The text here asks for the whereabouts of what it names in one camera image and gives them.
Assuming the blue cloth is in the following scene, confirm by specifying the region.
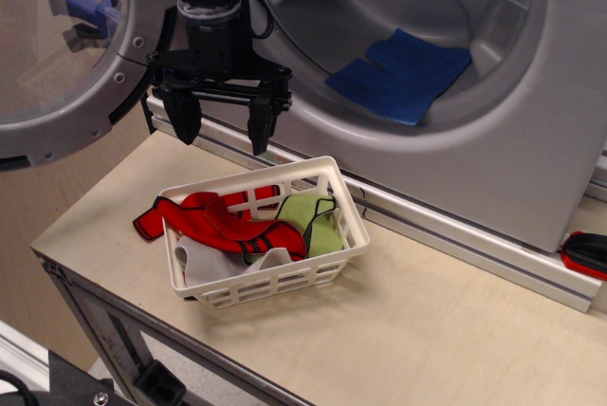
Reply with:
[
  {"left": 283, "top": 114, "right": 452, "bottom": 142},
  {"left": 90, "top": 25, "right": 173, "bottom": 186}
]
[{"left": 325, "top": 29, "right": 471, "bottom": 126}]

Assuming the grey white cloth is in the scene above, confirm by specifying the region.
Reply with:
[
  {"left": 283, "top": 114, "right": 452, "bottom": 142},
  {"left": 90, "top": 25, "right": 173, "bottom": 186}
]
[{"left": 174, "top": 236, "right": 292, "bottom": 286}]

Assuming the black cable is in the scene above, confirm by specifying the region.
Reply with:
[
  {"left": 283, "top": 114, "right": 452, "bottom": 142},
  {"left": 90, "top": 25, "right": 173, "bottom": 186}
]
[{"left": 0, "top": 369, "right": 39, "bottom": 406}]

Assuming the blue grey clamp handle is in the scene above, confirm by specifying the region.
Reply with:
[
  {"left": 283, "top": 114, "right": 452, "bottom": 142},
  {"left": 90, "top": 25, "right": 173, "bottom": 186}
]
[{"left": 47, "top": 0, "right": 120, "bottom": 53}]

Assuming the white plastic laundry basket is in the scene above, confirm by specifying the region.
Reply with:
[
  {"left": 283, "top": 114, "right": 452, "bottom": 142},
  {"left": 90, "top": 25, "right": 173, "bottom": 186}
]
[{"left": 159, "top": 157, "right": 370, "bottom": 309}]

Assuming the round transparent washer door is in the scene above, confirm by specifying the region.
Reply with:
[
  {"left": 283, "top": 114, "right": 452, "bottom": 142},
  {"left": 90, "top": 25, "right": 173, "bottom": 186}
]
[{"left": 1, "top": 0, "right": 176, "bottom": 171}]

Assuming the white aluminium rail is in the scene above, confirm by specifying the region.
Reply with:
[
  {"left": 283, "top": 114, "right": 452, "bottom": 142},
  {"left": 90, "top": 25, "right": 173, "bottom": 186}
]
[{"left": 142, "top": 96, "right": 606, "bottom": 314}]

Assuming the grey toy washing machine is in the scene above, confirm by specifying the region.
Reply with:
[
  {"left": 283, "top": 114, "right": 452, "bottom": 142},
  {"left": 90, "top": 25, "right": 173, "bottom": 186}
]
[{"left": 251, "top": 0, "right": 606, "bottom": 251}]

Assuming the red black tool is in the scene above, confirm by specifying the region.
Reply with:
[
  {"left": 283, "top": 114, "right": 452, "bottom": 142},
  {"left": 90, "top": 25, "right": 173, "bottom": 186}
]
[{"left": 561, "top": 231, "right": 606, "bottom": 282}]

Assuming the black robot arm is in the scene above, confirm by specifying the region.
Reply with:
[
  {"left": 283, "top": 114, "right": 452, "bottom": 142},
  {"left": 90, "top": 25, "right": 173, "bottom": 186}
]
[{"left": 147, "top": 0, "right": 292, "bottom": 156}]

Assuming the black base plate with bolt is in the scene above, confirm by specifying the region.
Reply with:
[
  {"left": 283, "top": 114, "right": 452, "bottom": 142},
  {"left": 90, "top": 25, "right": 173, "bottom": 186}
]
[{"left": 48, "top": 351, "right": 133, "bottom": 406}]

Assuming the light green cloth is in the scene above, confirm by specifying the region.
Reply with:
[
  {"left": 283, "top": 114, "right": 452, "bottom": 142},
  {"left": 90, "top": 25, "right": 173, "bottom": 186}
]
[{"left": 242, "top": 194, "right": 343, "bottom": 270}]

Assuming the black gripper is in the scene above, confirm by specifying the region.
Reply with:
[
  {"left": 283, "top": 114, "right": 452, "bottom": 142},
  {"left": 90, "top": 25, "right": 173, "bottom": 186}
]
[{"left": 146, "top": 9, "right": 292, "bottom": 156}]

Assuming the metal table frame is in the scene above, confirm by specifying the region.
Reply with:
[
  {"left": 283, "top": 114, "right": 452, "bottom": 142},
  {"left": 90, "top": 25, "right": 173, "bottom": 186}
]
[{"left": 33, "top": 249, "right": 309, "bottom": 405}]

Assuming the red cloth with black trim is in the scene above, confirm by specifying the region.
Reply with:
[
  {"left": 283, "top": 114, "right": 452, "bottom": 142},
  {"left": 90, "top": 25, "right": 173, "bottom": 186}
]
[{"left": 133, "top": 192, "right": 307, "bottom": 261}]

